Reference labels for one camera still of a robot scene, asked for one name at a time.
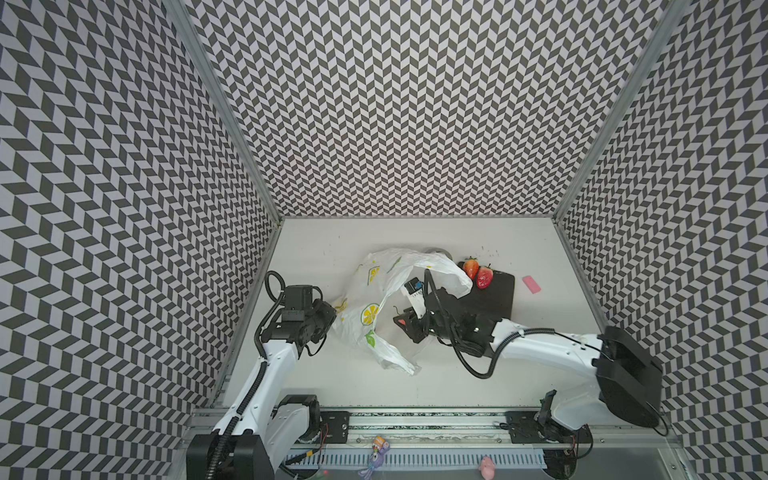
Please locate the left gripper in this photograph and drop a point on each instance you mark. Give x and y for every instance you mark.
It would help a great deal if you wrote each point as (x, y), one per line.
(329, 313)

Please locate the white plastic bag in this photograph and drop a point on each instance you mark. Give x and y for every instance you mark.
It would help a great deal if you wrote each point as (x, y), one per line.
(376, 287)

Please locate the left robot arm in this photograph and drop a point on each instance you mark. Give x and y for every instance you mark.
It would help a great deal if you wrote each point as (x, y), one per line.
(255, 435)

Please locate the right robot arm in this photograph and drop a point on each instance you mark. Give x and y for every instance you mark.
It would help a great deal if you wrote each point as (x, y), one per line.
(618, 378)

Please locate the black tray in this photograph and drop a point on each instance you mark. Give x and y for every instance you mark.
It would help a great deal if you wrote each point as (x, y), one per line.
(495, 301)

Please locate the clear tape roll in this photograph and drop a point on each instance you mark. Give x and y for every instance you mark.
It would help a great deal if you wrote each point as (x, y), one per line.
(440, 251)

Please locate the pink eraser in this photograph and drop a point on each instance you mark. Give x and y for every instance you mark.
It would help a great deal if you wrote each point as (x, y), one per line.
(531, 284)

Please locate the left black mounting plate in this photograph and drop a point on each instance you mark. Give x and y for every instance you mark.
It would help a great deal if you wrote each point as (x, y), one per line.
(328, 427)

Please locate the black mounting plate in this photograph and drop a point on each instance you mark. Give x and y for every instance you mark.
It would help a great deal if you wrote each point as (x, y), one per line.
(524, 427)
(328, 427)

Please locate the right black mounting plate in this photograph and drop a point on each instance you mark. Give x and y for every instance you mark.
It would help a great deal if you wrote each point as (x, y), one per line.
(524, 427)

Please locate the purple toy figure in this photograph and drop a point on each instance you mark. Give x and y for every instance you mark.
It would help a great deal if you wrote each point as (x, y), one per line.
(380, 448)

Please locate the pink toy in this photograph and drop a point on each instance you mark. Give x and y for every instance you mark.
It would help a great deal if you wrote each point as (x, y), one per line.
(487, 468)

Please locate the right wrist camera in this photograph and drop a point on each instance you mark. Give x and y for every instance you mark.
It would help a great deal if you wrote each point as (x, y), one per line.
(413, 290)

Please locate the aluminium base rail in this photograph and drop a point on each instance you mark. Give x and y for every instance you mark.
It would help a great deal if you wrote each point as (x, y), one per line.
(476, 427)

